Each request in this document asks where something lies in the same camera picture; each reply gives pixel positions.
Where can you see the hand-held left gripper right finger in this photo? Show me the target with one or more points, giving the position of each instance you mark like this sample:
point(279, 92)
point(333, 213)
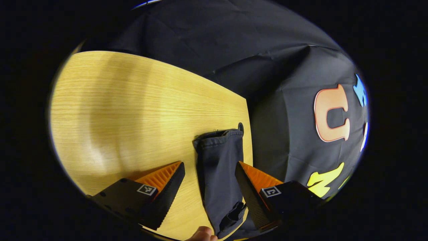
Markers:
point(249, 197)

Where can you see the black backdrop cloth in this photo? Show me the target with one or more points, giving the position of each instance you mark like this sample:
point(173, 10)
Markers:
point(284, 117)

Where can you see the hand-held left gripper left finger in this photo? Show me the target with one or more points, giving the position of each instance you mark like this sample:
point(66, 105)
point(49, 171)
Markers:
point(169, 197)

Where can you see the dark grey jeans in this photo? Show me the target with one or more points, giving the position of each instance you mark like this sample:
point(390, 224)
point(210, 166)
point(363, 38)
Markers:
point(219, 167)

